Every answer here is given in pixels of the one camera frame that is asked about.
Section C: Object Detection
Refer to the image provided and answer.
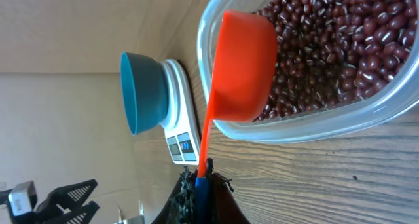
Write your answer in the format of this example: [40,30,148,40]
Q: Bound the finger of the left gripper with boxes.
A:
[43,201,100,224]
[37,179,98,211]

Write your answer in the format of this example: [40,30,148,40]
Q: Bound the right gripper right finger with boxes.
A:
[206,158,250,224]

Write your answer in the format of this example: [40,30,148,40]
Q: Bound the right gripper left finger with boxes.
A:
[162,166,196,224]

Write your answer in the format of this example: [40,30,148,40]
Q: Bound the red scoop with blue handle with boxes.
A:
[195,10,277,223]

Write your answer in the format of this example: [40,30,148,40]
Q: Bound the white digital kitchen scale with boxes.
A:
[160,59,200,165]

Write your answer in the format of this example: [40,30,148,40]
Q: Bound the blue bowl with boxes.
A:
[120,52,169,135]

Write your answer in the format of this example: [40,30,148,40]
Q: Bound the clear plastic container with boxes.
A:
[196,0,418,143]

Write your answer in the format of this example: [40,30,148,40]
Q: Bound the red adzuki beans in container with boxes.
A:
[257,0,418,121]

